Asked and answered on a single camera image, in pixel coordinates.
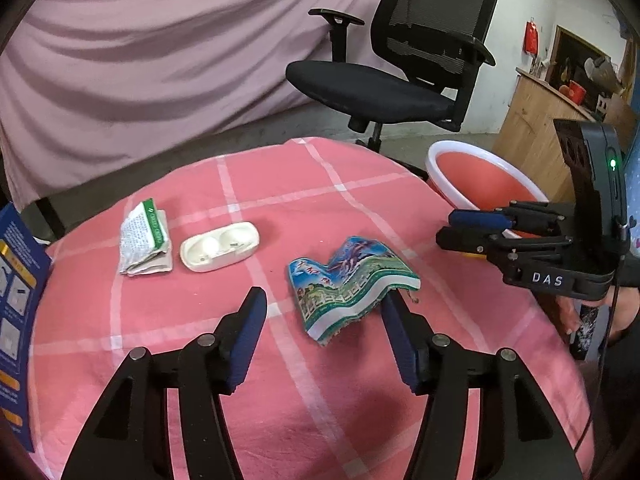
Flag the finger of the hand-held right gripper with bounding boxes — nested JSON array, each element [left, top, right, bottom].
[[436, 226, 574, 261], [448, 201, 569, 234]]

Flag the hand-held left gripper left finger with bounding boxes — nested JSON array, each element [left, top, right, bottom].
[[60, 286, 268, 480]]

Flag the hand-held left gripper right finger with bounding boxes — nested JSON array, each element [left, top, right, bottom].
[[381, 290, 583, 480]]

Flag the red basin with white rim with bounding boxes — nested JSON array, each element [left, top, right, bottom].
[[424, 140, 551, 241]]

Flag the green cigarette pack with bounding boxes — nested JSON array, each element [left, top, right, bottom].
[[287, 235, 422, 347]]

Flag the person's right hand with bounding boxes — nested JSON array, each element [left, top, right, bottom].
[[552, 294, 582, 335]]

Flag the pink checked tablecloth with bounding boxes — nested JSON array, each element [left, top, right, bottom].
[[30, 136, 596, 480]]

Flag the white earbud case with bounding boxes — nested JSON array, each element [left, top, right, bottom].
[[180, 221, 262, 273]]

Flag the wooden cabinet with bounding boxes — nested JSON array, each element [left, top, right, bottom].
[[492, 67, 601, 161]]

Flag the crumpled white green packet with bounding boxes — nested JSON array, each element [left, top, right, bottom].
[[118, 199, 173, 277]]

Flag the black office chair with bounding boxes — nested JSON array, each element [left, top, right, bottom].
[[286, 0, 501, 153]]

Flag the red hanging bag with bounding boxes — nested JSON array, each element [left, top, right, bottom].
[[522, 19, 541, 53]]

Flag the blue cardboard box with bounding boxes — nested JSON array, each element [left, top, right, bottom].
[[0, 202, 53, 453]]

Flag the pink hanging sheet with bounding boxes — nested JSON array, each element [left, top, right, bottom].
[[0, 0, 421, 211]]

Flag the black cable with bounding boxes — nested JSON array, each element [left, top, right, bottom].
[[574, 270, 623, 453]]

